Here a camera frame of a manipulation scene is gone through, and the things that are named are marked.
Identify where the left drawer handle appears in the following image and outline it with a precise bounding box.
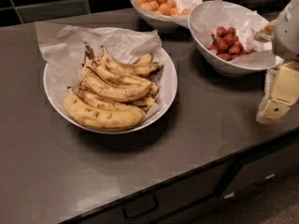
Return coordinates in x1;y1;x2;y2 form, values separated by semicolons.
122;194;159;221

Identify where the orange fruits pile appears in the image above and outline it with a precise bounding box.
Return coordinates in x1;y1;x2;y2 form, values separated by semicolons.
135;0;191;17

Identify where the back spotted banana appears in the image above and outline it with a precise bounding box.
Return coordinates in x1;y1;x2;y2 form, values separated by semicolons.
101;46;164;77

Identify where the spotted yellow banana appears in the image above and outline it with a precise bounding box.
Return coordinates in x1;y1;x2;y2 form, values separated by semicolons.
81;66;152;103

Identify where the drawer handle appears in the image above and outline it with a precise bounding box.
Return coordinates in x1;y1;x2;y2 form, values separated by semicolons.
254;174;277;187
122;194;159;221

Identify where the front large yellow banana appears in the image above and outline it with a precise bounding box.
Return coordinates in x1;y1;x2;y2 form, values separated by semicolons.
64;87;145;132

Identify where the white paper under bananas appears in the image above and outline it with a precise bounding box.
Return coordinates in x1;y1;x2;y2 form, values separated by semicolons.
36;21;166;118

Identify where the right drawer handle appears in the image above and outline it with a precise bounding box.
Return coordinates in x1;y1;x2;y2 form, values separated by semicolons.
254;174;277;187

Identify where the white bowl with strawberries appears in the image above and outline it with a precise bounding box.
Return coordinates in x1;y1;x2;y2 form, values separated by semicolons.
187;0;284;78

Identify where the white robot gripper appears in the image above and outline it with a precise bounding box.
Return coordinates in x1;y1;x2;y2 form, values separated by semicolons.
256;0;299;124

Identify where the white banana bowl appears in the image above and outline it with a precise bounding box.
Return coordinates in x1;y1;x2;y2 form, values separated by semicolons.
43;26;178;135

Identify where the white bowl with oranges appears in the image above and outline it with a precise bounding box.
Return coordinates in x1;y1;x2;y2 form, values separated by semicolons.
125;0;204;34

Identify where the red strawberries pile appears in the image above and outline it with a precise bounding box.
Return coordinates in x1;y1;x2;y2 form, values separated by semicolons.
206;26;256;61

